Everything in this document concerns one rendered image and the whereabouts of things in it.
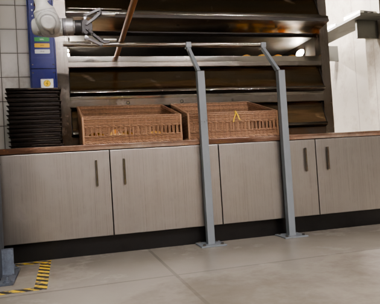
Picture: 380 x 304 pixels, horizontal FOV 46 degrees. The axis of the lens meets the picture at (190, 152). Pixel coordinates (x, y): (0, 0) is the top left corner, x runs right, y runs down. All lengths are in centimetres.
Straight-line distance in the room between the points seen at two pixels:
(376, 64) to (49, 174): 460
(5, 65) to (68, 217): 111
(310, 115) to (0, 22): 216
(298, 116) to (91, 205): 167
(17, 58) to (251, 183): 163
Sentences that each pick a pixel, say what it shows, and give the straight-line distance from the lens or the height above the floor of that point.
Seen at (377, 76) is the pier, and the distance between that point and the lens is 608.
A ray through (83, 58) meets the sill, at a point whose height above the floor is 116.
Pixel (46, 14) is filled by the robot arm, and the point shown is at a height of 118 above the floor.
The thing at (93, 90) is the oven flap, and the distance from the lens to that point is 296.
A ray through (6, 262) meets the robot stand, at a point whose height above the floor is 7.
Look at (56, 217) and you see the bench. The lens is 243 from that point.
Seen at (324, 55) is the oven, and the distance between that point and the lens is 355.
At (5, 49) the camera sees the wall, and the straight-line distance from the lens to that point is 308.
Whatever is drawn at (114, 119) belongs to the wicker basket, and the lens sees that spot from 249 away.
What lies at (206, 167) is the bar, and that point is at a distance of 246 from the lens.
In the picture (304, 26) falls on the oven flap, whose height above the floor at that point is 137.
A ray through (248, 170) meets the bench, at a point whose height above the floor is 39.
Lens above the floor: 45
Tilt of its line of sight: 1 degrees up
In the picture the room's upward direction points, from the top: 4 degrees counter-clockwise
